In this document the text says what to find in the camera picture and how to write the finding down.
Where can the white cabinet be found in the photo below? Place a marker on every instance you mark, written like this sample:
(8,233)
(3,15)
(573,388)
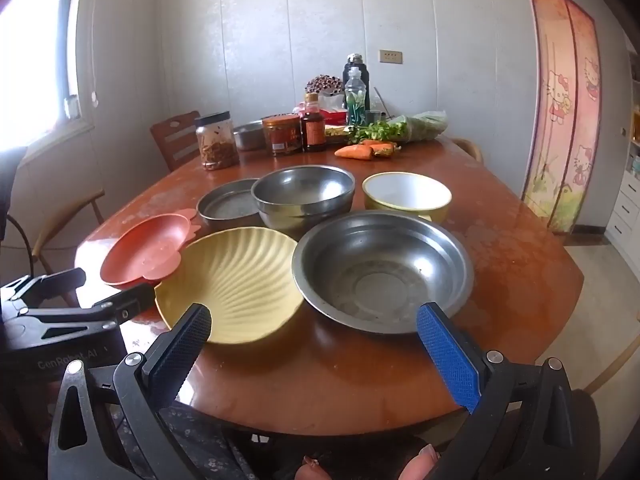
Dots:
(622,210)

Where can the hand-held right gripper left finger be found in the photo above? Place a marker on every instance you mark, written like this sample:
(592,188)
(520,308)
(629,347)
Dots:
(180,350)

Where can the pink cartoon door curtain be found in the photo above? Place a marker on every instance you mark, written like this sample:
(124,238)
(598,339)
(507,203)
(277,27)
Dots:
(560,110)

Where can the clear plastic bottle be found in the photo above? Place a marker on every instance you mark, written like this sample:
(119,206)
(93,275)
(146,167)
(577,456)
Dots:
(356,102)

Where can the person's left foot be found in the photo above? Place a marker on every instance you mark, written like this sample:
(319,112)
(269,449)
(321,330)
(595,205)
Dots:
(312,472)

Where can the wall outlet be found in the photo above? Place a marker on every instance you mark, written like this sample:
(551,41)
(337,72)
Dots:
(390,57)

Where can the yellow food packet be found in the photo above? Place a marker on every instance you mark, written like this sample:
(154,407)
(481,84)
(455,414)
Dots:
(337,132)

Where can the round-back wooden chair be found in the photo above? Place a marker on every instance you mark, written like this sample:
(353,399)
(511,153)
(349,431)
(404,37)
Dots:
(472,149)

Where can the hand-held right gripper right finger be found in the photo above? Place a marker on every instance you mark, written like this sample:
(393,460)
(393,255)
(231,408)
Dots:
(450,360)

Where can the orange flower-shaped plate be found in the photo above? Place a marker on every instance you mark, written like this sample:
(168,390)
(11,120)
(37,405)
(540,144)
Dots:
(145,247)

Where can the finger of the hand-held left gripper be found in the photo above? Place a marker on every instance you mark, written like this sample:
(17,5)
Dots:
(125,305)
(55,281)

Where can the carrot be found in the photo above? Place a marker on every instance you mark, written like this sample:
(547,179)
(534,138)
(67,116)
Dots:
(352,152)
(382,147)

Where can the yellow bowl white inside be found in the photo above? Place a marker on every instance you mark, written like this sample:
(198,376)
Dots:
(405,195)

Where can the person's right foot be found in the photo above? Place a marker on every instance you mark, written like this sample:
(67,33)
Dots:
(417,465)

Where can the leafy greens in bag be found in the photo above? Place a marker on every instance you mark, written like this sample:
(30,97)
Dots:
(415,127)

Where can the window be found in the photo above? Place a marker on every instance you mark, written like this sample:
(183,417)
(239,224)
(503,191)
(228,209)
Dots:
(35,60)

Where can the slatted wooden chair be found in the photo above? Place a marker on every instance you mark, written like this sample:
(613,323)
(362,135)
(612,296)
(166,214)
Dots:
(172,142)

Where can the red label pickle jar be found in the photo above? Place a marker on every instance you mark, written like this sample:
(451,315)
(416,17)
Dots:
(283,137)

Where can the black thermos flask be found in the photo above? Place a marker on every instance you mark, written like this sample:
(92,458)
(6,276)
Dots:
(364,80)

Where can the dark sauce bottle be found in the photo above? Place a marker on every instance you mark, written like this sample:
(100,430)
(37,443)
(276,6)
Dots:
(313,132)

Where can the clear jar black lid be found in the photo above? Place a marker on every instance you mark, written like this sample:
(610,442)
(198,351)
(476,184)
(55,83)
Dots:
(216,145)

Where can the red white flower ornament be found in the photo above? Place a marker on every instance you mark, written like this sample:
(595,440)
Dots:
(324,84)

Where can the red white tissue pack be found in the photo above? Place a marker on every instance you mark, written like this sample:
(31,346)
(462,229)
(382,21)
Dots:
(332,107)

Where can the person's floral trousers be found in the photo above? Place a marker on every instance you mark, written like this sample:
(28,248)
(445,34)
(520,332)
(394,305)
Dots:
(210,450)

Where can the small steel bowl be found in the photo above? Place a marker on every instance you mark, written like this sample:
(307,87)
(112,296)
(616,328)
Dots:
(248,136)

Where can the large steel basin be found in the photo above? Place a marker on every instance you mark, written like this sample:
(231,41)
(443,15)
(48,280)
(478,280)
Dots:
(380,270)

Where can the shallow steel plate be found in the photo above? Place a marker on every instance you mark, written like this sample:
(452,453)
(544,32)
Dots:
(225,205)

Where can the yellow shell-shaped plate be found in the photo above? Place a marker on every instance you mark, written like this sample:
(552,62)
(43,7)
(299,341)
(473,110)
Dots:
(240,280)

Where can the person's foot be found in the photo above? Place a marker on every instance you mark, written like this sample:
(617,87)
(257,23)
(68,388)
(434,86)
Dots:
(312,472)
(417,465)

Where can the curved-back wooden chair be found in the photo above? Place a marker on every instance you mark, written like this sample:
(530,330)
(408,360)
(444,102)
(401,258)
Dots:
(65,210)

